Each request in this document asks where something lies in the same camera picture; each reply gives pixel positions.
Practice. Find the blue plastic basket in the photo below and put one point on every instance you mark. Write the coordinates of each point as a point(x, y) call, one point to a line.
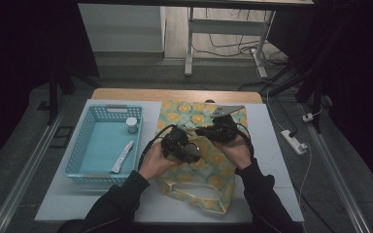
point(110, 149)

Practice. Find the white desk frame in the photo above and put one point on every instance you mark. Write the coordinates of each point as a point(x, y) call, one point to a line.
point(226, 26)

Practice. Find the white tube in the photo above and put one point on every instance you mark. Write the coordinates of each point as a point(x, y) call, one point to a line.
point(122, 157)

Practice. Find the person's left hand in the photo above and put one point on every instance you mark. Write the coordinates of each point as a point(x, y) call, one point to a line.
point(157, 161)

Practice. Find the white power strip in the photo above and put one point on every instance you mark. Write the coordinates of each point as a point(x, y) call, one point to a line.
point(293, 141)

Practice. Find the small jar with white lid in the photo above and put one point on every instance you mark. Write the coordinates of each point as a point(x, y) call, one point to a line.
point(131, 124)

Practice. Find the white table mat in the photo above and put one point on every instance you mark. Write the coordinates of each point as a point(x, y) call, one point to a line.
point(272, 161)

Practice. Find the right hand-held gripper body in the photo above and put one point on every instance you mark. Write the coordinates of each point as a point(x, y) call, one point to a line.
point(225, 127)

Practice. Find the metal floor rail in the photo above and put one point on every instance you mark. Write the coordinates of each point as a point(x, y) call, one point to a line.
point(336, 174)
point(26, 174)

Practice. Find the white cabinet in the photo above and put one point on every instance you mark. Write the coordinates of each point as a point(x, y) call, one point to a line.
point(123, 27)

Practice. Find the black stand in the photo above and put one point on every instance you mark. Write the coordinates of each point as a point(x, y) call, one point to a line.
point(314, 87)
point(53, 97)

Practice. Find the black floor plate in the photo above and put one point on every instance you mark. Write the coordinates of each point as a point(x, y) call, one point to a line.
point(62, 137)

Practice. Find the floral cloth tote bag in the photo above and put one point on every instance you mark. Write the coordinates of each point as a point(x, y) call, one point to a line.
point(213, 179)

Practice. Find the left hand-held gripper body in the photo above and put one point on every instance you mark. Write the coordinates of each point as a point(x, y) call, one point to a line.
point(175, 140)

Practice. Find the person's right hand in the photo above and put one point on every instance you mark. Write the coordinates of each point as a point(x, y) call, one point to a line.
point(236, 152)

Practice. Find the white plug adapter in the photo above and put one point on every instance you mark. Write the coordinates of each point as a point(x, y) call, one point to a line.
point(307, 117)

